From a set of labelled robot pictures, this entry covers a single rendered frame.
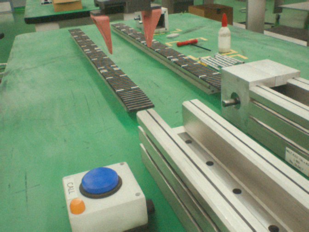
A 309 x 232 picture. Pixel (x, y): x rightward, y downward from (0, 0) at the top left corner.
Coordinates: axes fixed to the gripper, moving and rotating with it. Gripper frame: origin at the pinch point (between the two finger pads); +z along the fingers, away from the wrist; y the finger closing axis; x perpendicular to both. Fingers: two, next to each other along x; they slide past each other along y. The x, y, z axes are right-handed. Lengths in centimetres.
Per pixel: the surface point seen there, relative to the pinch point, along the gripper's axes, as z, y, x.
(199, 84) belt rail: 12.5, 16.6, 3.4
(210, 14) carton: 53, 192, 313
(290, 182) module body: 5.0, 1.8, -43.4
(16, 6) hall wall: 77, -33, 1083
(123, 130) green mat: 13.4, -5.5, -8.4
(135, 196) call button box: 7.4, -11.2, -35.7
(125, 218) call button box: 9.5, -12.7, -36.0
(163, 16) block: 8, 37, 74
